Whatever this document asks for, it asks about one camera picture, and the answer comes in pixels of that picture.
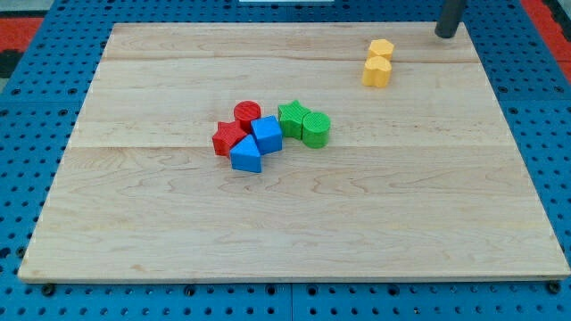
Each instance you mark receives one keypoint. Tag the green star block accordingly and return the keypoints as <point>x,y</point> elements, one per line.
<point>290,118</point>

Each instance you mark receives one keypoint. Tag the red star block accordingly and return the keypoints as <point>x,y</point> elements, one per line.
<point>228,134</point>

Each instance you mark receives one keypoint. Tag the blue cube block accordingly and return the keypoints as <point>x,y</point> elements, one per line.
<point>267,134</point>

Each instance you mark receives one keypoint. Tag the blue triangle block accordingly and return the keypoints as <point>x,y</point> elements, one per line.
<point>246,156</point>

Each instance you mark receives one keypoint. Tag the green cylinder block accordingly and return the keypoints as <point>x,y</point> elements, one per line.
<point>315,129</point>

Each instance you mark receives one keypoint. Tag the red cylinder block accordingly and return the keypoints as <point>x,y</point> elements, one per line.
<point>245,112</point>

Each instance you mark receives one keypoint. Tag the yellow heart block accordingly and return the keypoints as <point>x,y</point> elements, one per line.
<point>377,72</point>

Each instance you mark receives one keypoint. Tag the wooden board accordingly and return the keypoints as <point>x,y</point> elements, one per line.
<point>421,180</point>

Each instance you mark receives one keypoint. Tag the yellow hexagon block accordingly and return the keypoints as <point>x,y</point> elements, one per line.
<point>381,47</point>

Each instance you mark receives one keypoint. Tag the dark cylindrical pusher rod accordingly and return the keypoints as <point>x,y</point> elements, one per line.
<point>450,17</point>

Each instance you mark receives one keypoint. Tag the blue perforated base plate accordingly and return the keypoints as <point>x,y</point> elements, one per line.
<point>43,96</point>

